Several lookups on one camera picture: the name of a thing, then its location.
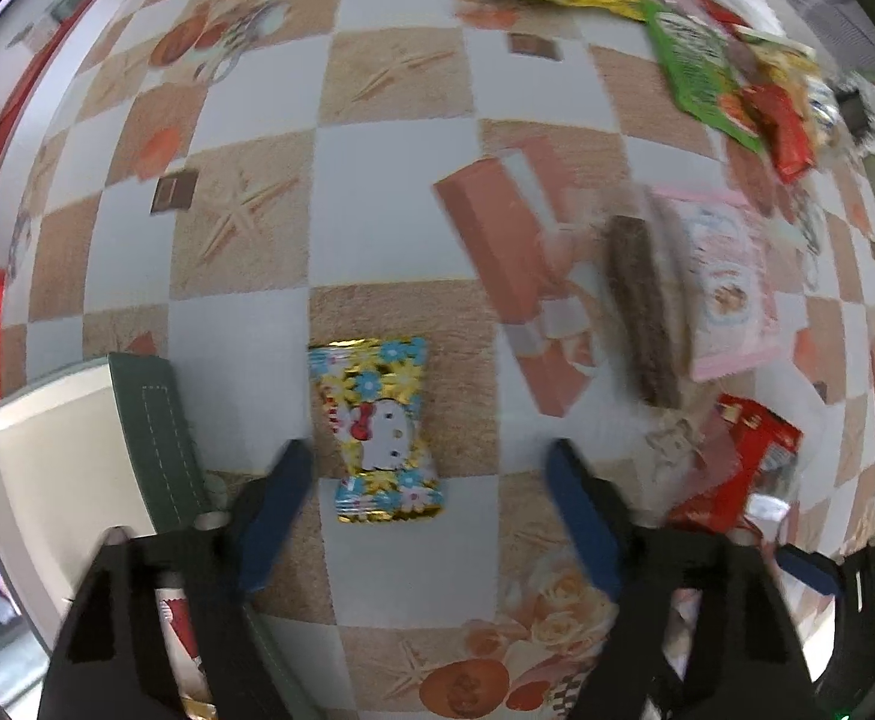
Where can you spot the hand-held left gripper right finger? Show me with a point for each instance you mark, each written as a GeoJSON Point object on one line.
{"type": "Point", "coordinates": [583, 521]}

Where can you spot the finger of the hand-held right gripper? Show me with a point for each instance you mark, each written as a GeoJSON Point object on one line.
{"type": "Point", "coordinates": [810, 571]}

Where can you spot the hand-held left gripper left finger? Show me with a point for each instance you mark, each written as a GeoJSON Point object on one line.
{"type": "Point", "coordinates": [272, 525]}

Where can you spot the floral cat snack packet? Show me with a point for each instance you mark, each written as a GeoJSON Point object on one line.
{"type": "Point", "coordinates": [379, 427]}

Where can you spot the white storage box green trim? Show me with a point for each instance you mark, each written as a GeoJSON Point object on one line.
{"type": "Point", "coordinates": [47, 480]}

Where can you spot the red white snack packet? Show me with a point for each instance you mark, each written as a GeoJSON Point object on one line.
{"type": "Point", "coordinates": [182, 637]}

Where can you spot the brown wafer bar packet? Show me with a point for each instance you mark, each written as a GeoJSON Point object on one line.
{"type": "Point", "coordinates": [643, 311]}

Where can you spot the long salmon pink box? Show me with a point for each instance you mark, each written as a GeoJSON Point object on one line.
{"type": "Point", "coordinates": [516, 277]}

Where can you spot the pink snack packet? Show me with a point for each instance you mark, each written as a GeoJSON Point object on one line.
{"type": "Point", "coordinates": [729, 289]}

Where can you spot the checked printed tablecloth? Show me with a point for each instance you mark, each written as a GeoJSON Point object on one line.
{"type": "Point", "coordinates": [400, 165]}

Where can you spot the small red snack packet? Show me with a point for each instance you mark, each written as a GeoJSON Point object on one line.
{"type": "Point", "coordinates": [780, 127]}

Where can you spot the green snack packet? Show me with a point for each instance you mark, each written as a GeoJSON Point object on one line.
{"type": "Point", "coordinates": [696, 67]}

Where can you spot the beige snack packet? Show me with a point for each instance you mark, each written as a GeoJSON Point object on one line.
{"type": "Point", "coordinates": [782, 60]}

